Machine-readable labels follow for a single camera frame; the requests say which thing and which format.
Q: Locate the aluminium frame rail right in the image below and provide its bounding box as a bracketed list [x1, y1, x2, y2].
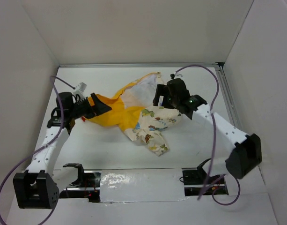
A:
[214, 62, 242, 129]

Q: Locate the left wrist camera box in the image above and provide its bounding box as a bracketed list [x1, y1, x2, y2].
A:
[73, 82, 87, 98]

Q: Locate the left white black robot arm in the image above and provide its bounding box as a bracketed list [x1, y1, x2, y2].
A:
[13, 92, 111, 209]

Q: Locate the cream cartoon print yellow-lined jacket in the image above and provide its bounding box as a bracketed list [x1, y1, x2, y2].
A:
[89, 72, 182, 156]

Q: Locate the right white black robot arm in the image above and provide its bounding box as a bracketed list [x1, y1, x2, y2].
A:
[153, 78, 262, 184]

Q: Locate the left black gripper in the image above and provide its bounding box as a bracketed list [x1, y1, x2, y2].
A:
[70, 93, 112, 120]

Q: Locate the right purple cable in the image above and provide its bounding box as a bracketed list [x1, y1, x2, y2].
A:
[175, 64, 241, 206]

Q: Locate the silver foil covered front panel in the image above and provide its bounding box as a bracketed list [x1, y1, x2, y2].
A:
[100, 168, 185, 203]

